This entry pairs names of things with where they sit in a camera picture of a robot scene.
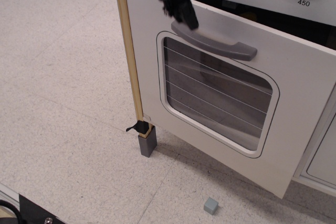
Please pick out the grey leg foot cap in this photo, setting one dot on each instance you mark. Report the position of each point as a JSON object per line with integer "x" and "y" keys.
{"x": 148, "y": 145}

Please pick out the black tape piece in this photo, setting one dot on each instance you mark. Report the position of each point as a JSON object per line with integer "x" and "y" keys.
{"x": 140, "y": 126}

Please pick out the grey oven door handle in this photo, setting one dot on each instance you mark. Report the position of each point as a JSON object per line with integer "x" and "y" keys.
{"x": 237, "y": 51}

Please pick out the small grey cube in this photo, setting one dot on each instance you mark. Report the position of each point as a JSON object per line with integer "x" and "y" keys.
{"x": 210, "y": 206}

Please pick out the wooden corner leg post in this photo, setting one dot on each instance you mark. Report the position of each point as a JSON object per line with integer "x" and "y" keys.
{"x": 129, "y": 51}

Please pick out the white lower right door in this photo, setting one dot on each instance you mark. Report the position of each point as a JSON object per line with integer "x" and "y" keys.
{"x": 320, "y": 164}

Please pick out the white toy oven door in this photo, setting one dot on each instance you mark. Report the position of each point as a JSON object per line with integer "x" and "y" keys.
{"x": 256, "y": 117}

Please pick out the white toy kitchen cabinet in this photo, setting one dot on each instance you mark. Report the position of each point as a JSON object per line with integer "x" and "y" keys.
{"x": 311, "y": 20}

